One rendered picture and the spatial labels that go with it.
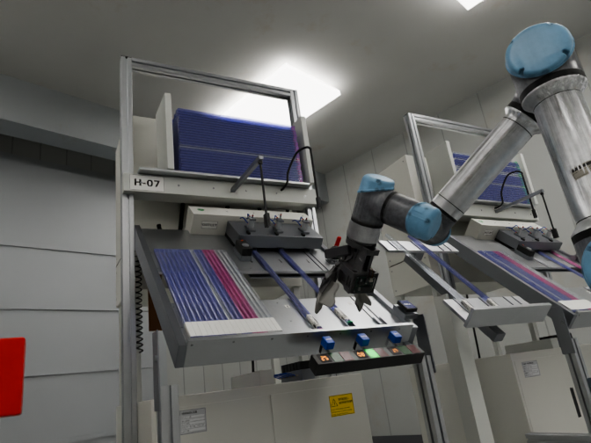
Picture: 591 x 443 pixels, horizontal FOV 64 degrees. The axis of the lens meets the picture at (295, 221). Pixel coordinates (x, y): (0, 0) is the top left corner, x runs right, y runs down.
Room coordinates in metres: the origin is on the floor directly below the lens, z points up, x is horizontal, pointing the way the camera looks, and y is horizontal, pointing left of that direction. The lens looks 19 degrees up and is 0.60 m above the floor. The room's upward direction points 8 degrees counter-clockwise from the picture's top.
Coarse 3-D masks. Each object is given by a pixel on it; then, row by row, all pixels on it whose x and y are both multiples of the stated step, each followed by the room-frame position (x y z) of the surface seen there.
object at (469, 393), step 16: (448, 320) 1.65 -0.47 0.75; (448, 336) 1.66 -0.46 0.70; (464, 336) 1.65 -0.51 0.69; (448, 352) 1.68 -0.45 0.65; (464, 352) 1.64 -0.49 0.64; (464, 368) 1.63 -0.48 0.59; (464, 384) 1.64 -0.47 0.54; (464, 400) 1.65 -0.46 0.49; (480, 400) 1.65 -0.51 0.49; (464, 416) 1.67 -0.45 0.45; (480, 416) 1.64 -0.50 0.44; (464, 432) 1.68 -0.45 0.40; (480, 432) 1.64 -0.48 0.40
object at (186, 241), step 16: (160, 240) 1.51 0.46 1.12; (176, 240) 1.54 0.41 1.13; (192, 240) 1.57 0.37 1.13; (208, 240) 1.60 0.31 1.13; (224, 240) 1.63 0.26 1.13; (272, 256) 1.62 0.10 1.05; (304, 256) 1.69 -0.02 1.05; (320, 256) 1.72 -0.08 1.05; (160, 272) 1.34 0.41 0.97; (256, 272) 1.50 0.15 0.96; (288, 272) 1.56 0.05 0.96; (320, 272) 1.62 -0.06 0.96
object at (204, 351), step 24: (216, 336) 1.12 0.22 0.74; (240, 336) 1.14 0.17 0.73; (264, 336) 1.17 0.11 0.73; (288, 336) 1.21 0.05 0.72; (312, 336) 1.25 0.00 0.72; (336, 336) 1.29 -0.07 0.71; (384, 336) 1.38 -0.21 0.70; (408, 336) 1.42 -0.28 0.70; (192, 360) 1.12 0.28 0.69; (216, 360) 1.15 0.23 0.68; (240, 360) 1.19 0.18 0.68
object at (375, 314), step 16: (272, 304) 1.34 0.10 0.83; (288, 304) 1.37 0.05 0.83; (304, 304) 1.39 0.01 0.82; (336, 304) 1.44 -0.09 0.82; (352, 304) 1.46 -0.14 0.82; (288, 320) 1.30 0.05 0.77; (304, 320) 1.32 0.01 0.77; (320, 320) 1.34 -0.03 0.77; (336, 320) 1.36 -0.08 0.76; (352, 320) 1.38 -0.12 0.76; (368, 320) 1.41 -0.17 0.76; (384, 320) 1.43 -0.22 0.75
